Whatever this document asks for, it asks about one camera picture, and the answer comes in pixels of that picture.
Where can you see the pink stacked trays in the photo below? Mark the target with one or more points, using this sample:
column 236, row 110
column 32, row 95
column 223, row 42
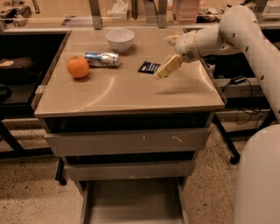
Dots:
column 185, row 11

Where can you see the white tissue box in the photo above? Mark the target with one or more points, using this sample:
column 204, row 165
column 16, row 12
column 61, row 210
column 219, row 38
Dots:
column 120, row 10

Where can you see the top grey drawer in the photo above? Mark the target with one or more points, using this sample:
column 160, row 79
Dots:
column 127, row 141

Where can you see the blue silver drink can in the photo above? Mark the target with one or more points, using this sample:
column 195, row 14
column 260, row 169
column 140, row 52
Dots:
column 102, row 59

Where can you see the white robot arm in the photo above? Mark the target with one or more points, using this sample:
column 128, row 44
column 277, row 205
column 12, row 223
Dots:
column 257, row 192

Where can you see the black frame with caster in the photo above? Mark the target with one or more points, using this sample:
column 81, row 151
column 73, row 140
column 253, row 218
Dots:
column 244, row 133

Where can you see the black power adapter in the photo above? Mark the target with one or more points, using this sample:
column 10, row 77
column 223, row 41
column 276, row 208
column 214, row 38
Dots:
column 238, row 79

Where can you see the open bottom grey drawer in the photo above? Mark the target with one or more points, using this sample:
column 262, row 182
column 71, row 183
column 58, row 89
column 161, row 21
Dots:
column 133, row 201

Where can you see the orange fruit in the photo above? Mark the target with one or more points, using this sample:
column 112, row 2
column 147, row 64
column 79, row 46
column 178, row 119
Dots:
column 78, row 67

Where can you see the white ceramic bowl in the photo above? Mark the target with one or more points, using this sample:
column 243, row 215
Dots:
column 120, row 40

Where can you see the dark blue rxbar wrapper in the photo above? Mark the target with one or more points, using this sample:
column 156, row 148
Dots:
column 148, row 67

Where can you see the middle grey drawer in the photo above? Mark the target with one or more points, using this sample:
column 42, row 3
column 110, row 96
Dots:
column 150, row 170

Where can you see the grey drawer cabinet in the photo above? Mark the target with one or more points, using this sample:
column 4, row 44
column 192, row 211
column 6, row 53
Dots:
column 124, row 99

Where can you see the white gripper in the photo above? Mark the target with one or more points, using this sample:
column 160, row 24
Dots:
column 186, row 46

